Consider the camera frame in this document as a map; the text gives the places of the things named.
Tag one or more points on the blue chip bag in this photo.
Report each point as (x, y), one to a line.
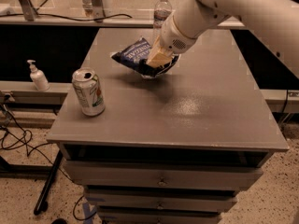
(135, 57)

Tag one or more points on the cabinet drawer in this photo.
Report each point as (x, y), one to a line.
(123, 217)
(142, 175)
(159, 200)

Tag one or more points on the black table leg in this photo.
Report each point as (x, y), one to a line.
(42, 204)

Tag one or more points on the middle cabinet drawer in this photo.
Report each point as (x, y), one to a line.
(159, 200)

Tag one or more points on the green white soda can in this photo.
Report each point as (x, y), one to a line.
(88, 90)

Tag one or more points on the grey metal rail shelf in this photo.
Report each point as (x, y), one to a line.
(19, 92)

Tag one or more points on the clear plastic water bottle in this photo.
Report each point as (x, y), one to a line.
(162, 10)

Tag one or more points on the bottom cabinet drawer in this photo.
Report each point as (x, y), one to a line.
(123, 217)

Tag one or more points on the middle metal bracket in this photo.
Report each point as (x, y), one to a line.
(98, 11)

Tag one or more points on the grey drawer cabinet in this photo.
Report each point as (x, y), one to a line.
(205, 111)

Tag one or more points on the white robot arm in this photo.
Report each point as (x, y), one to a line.
(274, 22)

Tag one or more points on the metal bracket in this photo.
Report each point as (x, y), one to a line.
(28, 10)
(98, 11)

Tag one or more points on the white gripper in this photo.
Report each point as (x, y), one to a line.
(173, 36)

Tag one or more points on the top cabinet drawer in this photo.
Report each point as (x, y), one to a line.
(142, 175)

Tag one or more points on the left metal bracket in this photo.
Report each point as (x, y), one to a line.
(28, 10)

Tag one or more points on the white pump dispenser bottle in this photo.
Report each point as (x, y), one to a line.
(38, 77)

